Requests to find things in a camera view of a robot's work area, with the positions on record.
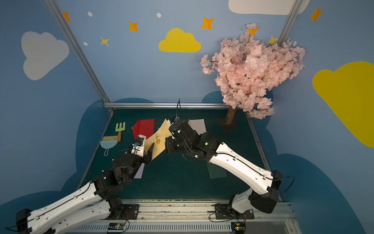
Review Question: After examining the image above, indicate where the dark green envelope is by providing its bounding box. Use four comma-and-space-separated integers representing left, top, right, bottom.
206, 162, 227, 179

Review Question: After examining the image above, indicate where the pink blossom artificial tree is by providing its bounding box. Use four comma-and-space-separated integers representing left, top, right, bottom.
200, 23, 306, 128

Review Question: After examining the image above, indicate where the blue toy brush dustpan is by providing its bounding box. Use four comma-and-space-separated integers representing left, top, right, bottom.
100, 135, 121, 157

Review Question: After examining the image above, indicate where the red envelope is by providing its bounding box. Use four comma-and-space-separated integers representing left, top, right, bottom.
131, 119, 154, 139

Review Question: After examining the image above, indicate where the left controller board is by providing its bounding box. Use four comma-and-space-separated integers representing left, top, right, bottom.
107, 222, 127, 233

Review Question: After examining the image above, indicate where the right controller board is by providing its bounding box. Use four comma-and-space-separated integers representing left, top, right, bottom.
231, 222, 246, 234

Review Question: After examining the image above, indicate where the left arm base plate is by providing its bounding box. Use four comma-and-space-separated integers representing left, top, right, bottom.
111, 204, 140, 220

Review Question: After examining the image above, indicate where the aluminium front rail base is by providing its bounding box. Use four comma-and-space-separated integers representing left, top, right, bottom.
62, 199, 302, 234

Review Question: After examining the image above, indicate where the tan kraft envelope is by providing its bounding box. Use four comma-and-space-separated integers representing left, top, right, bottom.
145, 119, 172, 160

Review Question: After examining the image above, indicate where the controller board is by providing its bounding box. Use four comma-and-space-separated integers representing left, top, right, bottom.
107, 222, 127, 233
231, 222, 246, 234

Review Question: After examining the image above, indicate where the green toy rake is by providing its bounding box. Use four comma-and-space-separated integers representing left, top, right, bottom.
115, 122, 126, 142

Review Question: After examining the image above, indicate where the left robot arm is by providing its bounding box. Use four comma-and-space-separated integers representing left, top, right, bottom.
16, 144, 154, 234

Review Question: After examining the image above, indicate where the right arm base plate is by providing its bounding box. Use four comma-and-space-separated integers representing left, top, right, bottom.
214, 203, 255, 220

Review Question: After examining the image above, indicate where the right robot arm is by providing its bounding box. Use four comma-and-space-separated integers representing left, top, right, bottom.
165, 120, 283, 215

